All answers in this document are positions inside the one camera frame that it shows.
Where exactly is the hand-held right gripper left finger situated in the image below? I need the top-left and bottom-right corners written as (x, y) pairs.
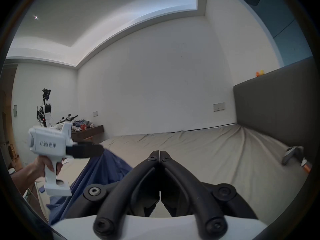
top-left (64, 151), bottom-right (160, 239)

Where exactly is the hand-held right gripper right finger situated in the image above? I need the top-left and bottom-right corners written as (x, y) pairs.
top-left (160, 151), bottom-right (258, 239)

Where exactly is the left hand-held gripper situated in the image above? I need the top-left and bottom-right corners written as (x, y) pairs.
top-left (27, 121), bottom-right (104, 197)

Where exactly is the dark blue garment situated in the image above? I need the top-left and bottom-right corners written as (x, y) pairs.
top-left (46, 149), bottom-right (134, 226)

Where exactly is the person's left forearm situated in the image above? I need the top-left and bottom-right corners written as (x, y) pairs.
top-left (11, 162), bottom-right (46, 197)

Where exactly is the person's left hand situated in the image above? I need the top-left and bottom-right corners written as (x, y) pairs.
top-left (34, 155), bottom-right (65, 177)

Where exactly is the brown wooden table with clutter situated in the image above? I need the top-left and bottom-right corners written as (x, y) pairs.
top-left (56, 114), bottom-right (104, 145)

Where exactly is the bed with beige sheet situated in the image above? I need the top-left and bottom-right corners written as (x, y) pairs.
top-left (57, 123), bottom-right (313, 226)

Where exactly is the white and black robot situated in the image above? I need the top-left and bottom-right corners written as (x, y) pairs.
top-left (37, 88), bottom-right (54, 128)

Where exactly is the grey curved tool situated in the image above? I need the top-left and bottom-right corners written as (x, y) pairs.
top-left (282, 146), bottom-right (305, 166)

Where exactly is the grey padded headboard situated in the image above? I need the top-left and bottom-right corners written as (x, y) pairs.
top-left (233, 56), bottom-right (317, 165)

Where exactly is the small orange object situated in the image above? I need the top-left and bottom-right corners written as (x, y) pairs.
top-left (301, 158), bottom-right (312, 172)

